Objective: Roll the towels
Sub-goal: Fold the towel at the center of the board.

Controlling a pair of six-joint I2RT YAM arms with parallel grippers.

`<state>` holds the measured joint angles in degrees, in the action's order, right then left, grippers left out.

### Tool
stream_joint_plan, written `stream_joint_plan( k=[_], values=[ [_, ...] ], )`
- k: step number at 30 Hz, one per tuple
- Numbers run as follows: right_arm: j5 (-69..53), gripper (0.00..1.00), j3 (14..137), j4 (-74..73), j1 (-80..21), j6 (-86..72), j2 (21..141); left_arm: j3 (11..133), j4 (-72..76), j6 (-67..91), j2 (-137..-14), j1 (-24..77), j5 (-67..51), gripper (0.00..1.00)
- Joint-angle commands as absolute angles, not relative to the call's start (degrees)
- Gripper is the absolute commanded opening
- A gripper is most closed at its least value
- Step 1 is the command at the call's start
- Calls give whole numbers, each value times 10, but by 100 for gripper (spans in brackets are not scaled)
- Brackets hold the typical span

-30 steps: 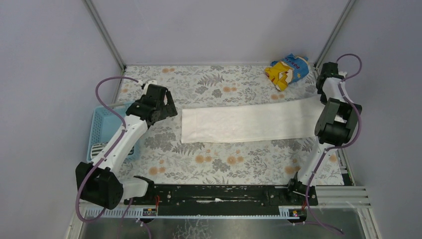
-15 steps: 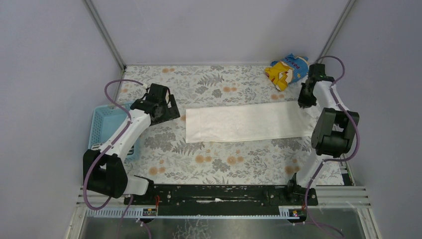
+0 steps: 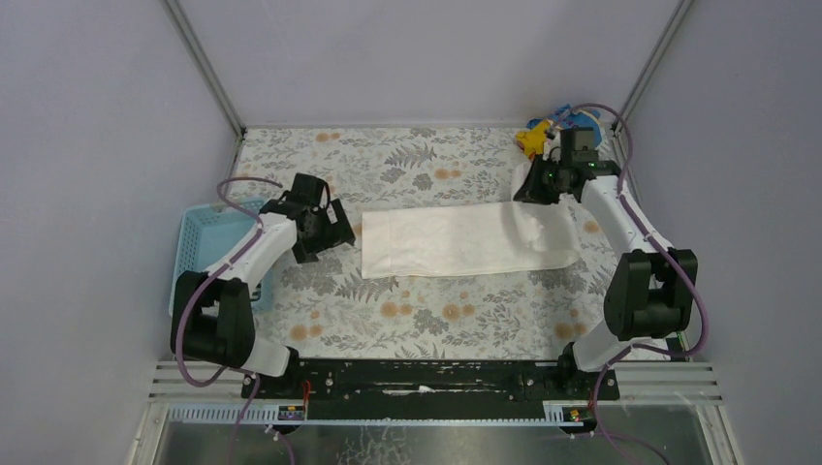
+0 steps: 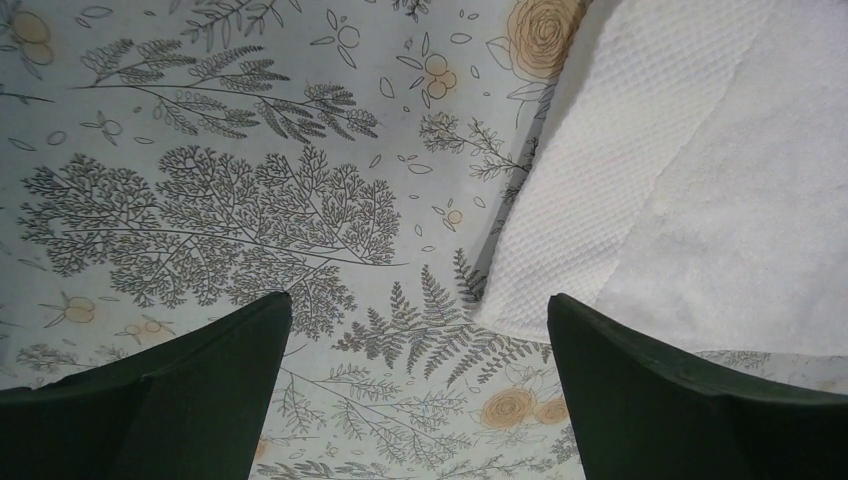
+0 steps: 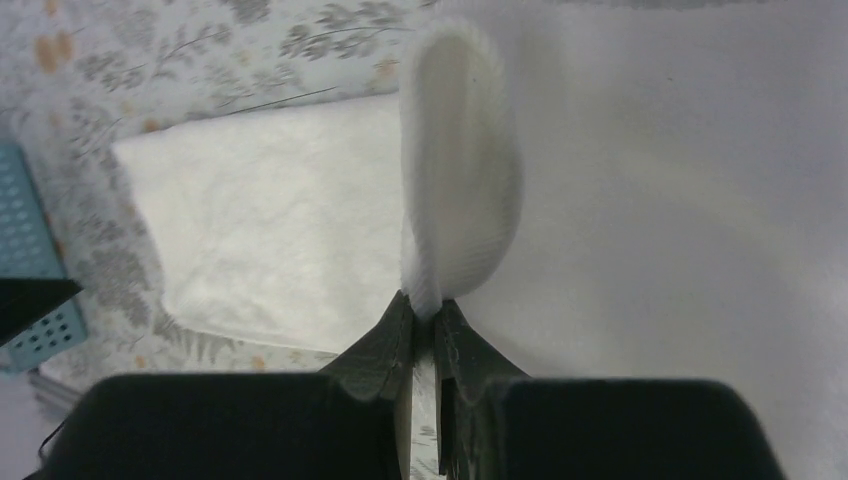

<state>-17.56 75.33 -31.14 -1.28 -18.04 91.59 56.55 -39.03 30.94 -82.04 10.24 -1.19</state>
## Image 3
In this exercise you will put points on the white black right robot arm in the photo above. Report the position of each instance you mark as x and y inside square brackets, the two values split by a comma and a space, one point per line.
[652, 290]

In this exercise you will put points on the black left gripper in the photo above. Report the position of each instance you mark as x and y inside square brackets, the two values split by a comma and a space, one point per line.
[327, 227]

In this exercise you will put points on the white fluffy towel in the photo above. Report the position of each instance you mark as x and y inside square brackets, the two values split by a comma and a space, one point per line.
[468, 240]

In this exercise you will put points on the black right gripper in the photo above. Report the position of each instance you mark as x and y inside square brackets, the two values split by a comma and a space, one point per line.
[536, 185]

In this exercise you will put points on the floral patterned table mat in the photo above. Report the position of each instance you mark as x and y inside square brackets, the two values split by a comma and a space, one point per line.
[327, 309]

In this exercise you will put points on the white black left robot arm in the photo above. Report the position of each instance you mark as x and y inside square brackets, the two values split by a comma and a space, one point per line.
[212, 313]

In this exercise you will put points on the blue yellow cartoon towel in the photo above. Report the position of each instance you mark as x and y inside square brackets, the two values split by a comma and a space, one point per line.
[542, 132]

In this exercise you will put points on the light blue plastic basket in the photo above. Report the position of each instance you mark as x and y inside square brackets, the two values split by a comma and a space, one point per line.
[208, 232]

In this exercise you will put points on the white slotted cable duct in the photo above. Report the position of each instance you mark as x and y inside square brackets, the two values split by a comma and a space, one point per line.
[414, 412]

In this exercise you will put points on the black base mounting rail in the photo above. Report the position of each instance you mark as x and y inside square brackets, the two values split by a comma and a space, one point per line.
[457, 382]

